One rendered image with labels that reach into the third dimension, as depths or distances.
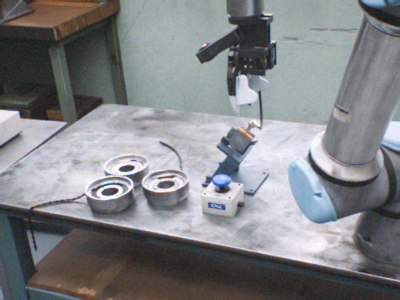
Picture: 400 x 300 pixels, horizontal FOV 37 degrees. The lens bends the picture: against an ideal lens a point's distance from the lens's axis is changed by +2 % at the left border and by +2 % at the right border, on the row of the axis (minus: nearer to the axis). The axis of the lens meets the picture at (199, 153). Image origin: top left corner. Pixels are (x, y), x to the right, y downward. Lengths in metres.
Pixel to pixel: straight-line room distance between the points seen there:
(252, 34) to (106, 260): 0.73
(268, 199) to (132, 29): 1.98
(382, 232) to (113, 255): 0.76
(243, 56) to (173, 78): 1.92
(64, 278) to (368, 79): 0.99
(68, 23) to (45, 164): 1.29
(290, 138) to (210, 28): 1.46
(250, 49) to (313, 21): 1.58
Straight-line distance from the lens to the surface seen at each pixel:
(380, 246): 1.13
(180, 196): 1.29
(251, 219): 1.24
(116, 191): 1.35
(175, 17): 3.01
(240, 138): 1.31
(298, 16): 2.79
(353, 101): 0.87
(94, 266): 1.59
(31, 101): 3.19
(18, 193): 1.46
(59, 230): 2.38
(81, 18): 2.86
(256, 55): 1.20
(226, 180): 1.23
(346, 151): 0.93
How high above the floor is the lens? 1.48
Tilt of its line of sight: 27 degrees down
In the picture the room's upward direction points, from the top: 5 degrees counter-clockwise
